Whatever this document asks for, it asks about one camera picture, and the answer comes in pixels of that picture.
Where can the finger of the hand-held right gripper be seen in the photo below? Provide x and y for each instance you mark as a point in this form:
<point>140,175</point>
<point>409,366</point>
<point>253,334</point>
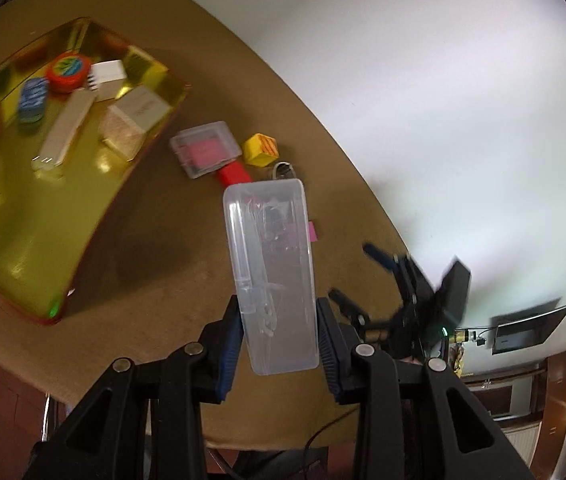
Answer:
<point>348,305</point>
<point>378,254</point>

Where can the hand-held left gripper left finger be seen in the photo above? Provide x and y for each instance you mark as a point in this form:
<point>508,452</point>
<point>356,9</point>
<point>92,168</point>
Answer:
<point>228,360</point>

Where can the flat red block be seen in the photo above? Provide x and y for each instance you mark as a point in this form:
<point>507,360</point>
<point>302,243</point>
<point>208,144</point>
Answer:
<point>233,174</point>

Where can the dark flat monitor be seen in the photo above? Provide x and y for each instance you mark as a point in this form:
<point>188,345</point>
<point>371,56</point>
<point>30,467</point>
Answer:
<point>530,327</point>

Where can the blue patterned eraser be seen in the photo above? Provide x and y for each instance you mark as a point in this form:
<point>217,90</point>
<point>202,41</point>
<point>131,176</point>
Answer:
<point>33,100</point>

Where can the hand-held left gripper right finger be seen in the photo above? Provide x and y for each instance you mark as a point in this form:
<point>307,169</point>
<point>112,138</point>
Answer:
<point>330,355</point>

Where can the small patterned cardboard box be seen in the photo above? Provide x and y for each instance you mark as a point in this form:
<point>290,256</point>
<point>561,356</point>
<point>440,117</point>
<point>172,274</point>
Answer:
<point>133,120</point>

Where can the cream rectangular bar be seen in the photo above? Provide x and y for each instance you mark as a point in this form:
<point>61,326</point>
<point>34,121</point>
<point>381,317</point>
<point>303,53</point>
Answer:
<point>63,130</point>

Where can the wooden cabinet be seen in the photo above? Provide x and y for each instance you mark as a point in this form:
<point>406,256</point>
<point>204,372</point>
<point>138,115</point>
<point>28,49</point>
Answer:
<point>505,392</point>

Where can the small magenta block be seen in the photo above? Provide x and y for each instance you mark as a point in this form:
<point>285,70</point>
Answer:
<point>314,231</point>

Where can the red round tape measure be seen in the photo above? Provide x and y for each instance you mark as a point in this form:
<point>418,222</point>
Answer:
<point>67,72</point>

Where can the yellow striped wooden cube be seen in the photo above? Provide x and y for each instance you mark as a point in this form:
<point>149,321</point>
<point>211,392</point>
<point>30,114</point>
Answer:
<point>261,149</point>

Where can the long clear plastic case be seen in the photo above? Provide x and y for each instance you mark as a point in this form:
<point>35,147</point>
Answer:
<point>273,270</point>

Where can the red tin box gold inside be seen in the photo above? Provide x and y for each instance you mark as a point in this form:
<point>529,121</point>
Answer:
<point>28,200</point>

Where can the small clear box pink contents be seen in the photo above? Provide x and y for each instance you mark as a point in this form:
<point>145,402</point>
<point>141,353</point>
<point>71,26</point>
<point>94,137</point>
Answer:
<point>205,150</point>

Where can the small white box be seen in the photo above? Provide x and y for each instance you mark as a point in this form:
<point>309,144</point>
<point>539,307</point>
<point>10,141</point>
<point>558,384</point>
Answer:
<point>109,77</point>

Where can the metal chair leg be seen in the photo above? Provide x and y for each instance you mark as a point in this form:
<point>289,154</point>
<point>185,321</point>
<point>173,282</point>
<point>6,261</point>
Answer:
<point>47,417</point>

